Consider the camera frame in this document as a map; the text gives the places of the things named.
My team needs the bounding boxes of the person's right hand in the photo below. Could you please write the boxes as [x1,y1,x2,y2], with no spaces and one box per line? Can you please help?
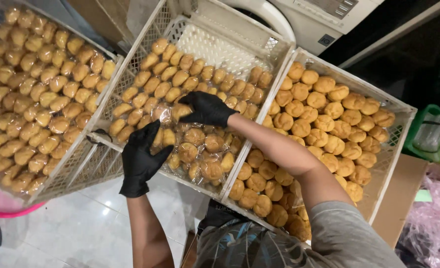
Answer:
[178,91,239,129]

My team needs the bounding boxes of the person's left hand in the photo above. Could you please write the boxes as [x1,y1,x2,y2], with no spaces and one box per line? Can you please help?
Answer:
[119,119,175,199]

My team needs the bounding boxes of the single cream puff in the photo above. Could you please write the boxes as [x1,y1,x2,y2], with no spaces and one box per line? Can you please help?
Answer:
[171,103,194,122]

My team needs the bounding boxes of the heap of wrapped puff pastries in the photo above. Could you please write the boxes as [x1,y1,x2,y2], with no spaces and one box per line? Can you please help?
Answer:
[108,37,275,187]
[0,6,117,196]

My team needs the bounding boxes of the white plastic lattice crate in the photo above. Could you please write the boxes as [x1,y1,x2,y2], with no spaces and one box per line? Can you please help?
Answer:
[0,0,126,206]
[220,47,418,244]
[88,0,295,200]

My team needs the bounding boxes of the heap of unwrapped puff pastries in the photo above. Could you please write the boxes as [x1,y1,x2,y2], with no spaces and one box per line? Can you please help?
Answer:
[228,61,396,243]

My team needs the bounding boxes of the white washing machine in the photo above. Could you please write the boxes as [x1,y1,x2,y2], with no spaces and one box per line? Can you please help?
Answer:
[220,0,386,57]

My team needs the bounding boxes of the person's patterned shorts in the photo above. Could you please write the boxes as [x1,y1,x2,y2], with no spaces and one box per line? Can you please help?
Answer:
[193,199,319,268]

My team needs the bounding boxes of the brown cardboard sheet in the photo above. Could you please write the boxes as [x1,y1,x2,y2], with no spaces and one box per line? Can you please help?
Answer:
[67,0,132,48]

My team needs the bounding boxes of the pink plastic basin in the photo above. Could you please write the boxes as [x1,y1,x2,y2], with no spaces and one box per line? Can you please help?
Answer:
[0,180,48,219]

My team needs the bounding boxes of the person's grey shirt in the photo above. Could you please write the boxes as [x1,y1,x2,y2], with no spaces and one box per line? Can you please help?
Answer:
[301,201,407,268]

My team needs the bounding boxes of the green plastic basket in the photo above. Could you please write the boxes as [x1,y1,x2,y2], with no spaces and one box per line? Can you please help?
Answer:
[403,104,440,168]

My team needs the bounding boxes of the brown cardboard box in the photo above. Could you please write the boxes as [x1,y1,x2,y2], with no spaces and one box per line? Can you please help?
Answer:
[370,153,440,268]

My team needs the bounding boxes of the clear plastic containers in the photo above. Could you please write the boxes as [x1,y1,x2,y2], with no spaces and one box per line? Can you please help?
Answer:
[412,113,440,153]

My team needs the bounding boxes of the black strap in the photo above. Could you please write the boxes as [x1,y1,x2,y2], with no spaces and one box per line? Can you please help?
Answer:
[86,128,113,147]

